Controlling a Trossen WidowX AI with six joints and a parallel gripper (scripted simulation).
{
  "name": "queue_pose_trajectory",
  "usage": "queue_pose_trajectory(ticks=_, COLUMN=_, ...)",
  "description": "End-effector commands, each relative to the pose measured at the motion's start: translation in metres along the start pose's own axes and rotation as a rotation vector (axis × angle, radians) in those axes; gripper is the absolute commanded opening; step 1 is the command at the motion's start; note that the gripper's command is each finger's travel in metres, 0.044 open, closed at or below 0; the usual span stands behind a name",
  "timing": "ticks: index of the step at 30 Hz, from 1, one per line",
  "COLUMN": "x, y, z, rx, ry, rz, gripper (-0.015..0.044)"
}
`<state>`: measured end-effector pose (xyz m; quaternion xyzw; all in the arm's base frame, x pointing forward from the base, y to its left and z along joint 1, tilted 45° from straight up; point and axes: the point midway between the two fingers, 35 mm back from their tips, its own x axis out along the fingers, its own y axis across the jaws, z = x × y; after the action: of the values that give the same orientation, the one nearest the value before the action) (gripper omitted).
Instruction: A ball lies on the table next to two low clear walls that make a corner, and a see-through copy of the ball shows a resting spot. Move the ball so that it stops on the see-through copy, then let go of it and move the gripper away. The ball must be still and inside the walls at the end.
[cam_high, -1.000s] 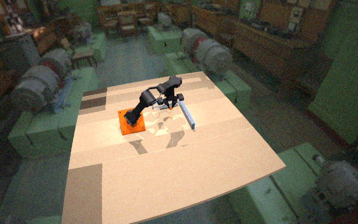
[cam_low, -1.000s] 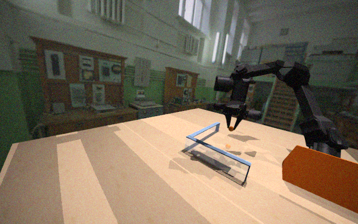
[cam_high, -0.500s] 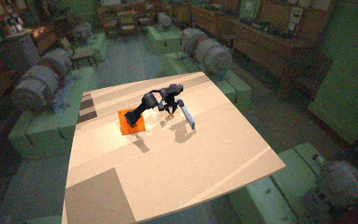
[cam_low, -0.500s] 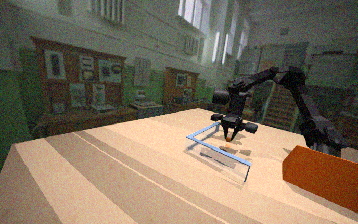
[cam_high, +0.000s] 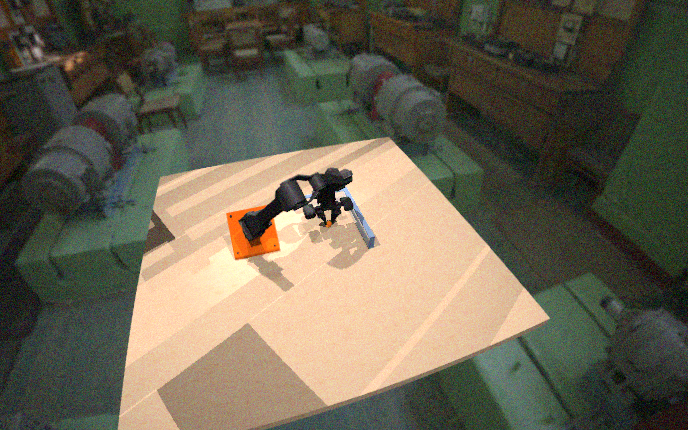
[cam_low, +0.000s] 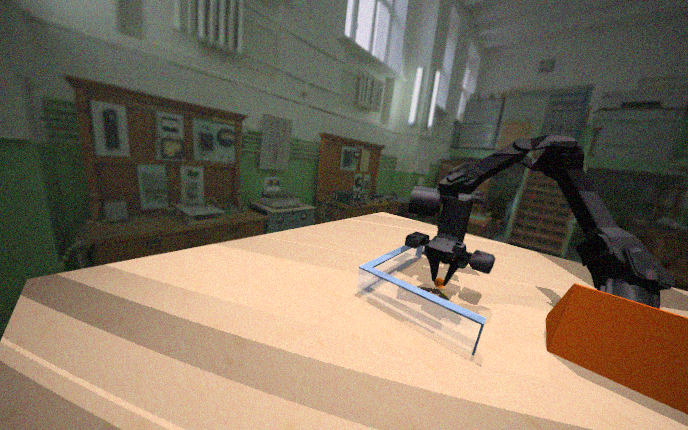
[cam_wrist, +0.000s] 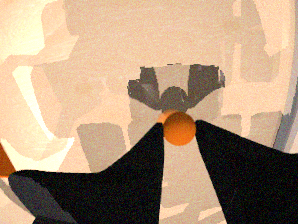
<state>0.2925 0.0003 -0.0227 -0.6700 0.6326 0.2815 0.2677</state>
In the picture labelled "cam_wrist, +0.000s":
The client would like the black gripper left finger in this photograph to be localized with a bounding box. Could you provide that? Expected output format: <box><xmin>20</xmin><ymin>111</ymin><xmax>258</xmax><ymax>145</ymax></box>
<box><xmin>7</xmin><ymin>123</ymin><xmax>165</xmax><ymax>224</ymax></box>

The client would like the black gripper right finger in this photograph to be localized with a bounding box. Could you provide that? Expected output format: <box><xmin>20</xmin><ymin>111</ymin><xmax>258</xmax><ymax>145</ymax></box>
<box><xmin>194</xmin><ymin>120</ymin><xmax>298</xmax><ymax>224</ymax></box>

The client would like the clear l-shaped glass wall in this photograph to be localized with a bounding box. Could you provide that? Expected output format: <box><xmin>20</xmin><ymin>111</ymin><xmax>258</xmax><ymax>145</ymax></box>
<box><xmin>273</xmin><ymin>0</ymin><xmax>298</xmax><ymax>155</ymax></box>

